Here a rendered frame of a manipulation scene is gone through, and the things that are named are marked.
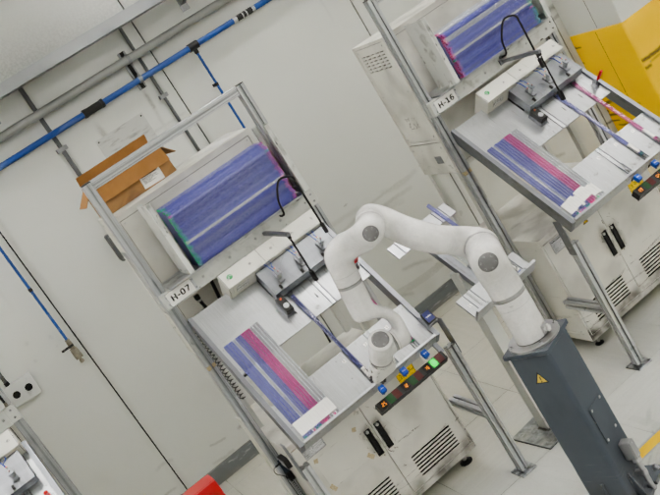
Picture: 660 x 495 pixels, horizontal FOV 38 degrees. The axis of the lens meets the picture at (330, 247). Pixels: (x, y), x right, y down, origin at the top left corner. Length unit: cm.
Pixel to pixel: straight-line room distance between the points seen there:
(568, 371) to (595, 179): 114
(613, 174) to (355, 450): 159
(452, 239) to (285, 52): 266
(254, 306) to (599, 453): 142
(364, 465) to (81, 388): 188
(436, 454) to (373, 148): 223
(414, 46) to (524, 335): 168
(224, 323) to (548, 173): 152
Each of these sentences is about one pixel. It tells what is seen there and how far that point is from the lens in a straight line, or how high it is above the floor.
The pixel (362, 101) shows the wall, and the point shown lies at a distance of 575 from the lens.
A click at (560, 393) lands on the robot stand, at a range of 335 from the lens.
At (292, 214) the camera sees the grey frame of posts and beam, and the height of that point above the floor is 134.
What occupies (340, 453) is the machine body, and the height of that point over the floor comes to 45.
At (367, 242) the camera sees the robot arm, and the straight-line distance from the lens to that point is 306.
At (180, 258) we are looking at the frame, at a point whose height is 146.
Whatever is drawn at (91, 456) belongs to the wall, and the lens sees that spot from 540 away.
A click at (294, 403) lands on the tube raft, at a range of 361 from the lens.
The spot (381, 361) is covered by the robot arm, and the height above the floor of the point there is 89.
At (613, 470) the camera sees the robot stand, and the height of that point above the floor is 17.
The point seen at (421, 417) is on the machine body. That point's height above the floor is 33.
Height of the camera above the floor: 212
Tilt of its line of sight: 14 degrees down
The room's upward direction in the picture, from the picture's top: 32 degrees counter-clockwise
